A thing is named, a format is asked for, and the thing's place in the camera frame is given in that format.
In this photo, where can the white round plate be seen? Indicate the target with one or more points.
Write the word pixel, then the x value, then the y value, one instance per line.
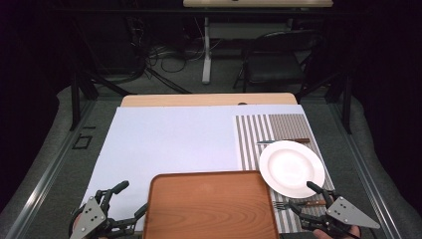
pixel 290 167

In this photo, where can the black metal stand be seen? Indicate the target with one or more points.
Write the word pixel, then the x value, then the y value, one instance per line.
pixel 75 99
pixel 346 106

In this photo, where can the person's right hand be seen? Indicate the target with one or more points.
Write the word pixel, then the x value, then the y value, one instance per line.
pixel 335 235

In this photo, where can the person's left hand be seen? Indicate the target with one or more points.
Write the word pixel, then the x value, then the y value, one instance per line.
pixel 77 221

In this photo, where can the black folding chair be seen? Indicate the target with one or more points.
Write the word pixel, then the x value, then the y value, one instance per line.
pixel 275 68

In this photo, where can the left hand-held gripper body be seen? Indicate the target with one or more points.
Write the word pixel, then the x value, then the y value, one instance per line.
pixel 88 215

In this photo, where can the white table cover sheet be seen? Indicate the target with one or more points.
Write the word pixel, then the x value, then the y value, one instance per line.
pixel 172 139

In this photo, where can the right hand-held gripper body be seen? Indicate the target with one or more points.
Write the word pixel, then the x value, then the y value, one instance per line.
pixel 348 214

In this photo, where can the brown wooden tray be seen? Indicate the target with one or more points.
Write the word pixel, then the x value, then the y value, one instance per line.
pixel 209 205

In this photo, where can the grey striped placemat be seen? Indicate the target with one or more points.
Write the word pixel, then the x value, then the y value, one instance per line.
pixel 258 132

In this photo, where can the aluminium floor rail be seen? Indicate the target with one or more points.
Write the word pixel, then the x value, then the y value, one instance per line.
pixel 368 179
pixel 49 179

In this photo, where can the light desk with white leg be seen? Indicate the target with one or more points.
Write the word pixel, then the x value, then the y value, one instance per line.
pixel 258 3

